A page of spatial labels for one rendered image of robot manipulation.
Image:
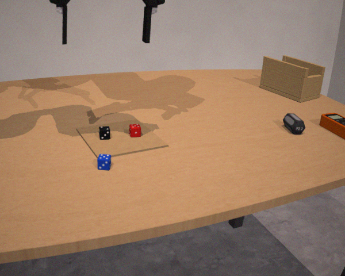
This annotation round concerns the orange pocket multimeter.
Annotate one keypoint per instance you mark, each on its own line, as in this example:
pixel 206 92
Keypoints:
pixel 334 123

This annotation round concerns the blue die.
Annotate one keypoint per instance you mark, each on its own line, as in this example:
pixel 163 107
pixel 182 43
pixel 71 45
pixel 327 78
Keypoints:
pixel 104 162

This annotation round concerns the tan wooden open box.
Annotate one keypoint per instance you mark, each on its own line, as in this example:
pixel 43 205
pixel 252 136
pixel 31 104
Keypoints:
pixel 293 78

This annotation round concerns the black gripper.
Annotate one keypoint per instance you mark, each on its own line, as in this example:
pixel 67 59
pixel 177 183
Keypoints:
pixel 150 8

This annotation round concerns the thin tan flat mat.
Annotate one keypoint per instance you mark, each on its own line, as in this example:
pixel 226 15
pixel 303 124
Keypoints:
pixel 120 142

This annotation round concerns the black die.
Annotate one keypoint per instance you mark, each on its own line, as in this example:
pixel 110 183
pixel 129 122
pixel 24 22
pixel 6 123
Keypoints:
pixel 104 132

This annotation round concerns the red die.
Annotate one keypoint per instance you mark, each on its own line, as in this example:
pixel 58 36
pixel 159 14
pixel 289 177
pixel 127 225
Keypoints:
pixel 134 130

